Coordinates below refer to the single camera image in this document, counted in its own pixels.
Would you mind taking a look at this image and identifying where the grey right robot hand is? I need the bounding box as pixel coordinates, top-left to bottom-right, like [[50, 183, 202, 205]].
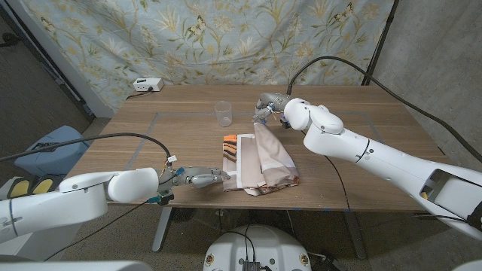
[[252, 92, 293, 125]]

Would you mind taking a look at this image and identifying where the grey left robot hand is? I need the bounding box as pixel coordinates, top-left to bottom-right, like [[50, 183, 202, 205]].
[[160, 166, 231, 189]]

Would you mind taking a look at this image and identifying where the beige orange patterned cloth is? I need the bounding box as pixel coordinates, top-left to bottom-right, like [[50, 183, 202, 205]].
[[221, 120, 300, 196]]

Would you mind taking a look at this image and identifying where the white left shoulder housing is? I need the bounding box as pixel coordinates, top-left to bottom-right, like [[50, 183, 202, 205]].
[[0, 260, 154, 271]]

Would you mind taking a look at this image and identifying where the white right shoulder housing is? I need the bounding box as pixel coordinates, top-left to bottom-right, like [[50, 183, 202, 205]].
[[451, 259, 482, 271]]

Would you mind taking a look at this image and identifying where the clear plastic cup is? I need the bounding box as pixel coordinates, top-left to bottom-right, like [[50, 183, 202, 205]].
[[214, 100, 233, 128]]

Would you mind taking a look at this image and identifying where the floral printed backdrop cloth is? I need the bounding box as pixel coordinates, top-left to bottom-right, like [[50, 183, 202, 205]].
[[18, 0, 396, 114]]

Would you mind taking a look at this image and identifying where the black round ribbed object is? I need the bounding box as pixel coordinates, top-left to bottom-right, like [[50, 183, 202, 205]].
[[171, 207, 197, 223]]

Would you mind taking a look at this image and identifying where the grey metal table leg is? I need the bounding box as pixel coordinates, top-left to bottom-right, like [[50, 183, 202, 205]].
[[152, 207, 174, 252], [344, 210, 368, 260]]

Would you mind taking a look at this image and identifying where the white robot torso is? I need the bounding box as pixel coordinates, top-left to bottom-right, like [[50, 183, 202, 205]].
[[203, 224, 313, 271]]

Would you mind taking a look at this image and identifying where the white power box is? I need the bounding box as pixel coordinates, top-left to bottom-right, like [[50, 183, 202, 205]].
[[132, 77, 165, 93]]

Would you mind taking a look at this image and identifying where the black backdrop stand pole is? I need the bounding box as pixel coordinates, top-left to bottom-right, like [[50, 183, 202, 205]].
[[361, 0, 400, 86]]

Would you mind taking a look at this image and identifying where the black power adapter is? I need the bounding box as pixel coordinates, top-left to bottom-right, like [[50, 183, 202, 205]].
[[312, 254, 342, 271]]

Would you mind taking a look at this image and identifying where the black slipper yellow insole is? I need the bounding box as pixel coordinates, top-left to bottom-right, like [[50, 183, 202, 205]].
[[6, 178, 32, 199], [32, 176, 61, 193]]

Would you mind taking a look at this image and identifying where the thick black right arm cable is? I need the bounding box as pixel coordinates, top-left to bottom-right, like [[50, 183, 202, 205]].
[[285, 55, 482, 165]]

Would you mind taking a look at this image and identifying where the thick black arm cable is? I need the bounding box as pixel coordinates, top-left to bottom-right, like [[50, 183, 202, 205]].
[[285, 55, 482, 165], [0, 132, 174, 163]]

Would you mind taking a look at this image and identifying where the black torso cable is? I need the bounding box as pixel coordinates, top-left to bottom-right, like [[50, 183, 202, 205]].
[[221, 224, 258, 264]]

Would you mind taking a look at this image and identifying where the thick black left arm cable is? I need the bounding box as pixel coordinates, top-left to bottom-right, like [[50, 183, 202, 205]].
[[0, 132, 174, 163]]

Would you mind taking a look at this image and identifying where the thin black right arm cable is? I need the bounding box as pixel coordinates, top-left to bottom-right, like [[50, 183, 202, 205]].
[[323, 154, 353, 212]]

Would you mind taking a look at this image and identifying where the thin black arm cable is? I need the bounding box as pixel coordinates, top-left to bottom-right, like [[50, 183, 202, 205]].
[[323, 154, 353, 212], [43, 201, 150, 261]]

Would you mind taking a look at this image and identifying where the black power box cable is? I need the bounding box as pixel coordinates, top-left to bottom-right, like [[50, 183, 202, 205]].
[[126, 88, 154, 101]]

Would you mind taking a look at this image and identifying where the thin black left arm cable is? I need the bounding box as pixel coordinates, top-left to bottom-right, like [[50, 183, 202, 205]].
[[43, 201, 150, 261]]

